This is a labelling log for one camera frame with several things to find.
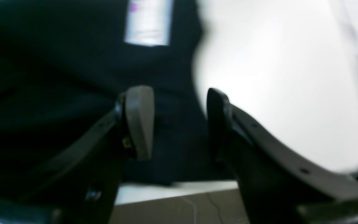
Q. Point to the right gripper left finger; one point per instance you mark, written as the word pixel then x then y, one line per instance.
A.
pixel 80 184

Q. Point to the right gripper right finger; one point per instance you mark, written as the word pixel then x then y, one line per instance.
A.
pixel 277 185

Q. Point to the black T-shirt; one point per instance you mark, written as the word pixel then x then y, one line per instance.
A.
pixel 63 64

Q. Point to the white shirt label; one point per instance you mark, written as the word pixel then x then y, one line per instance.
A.
pixel 148 22

